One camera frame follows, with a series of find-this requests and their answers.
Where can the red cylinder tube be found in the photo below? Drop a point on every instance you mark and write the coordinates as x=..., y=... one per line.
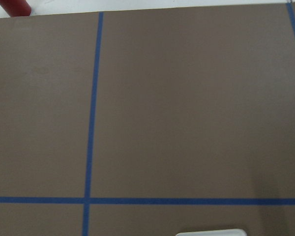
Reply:
x=16, y=8

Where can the white rectangular tray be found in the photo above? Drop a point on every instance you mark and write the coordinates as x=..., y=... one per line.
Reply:
x=227, y=232

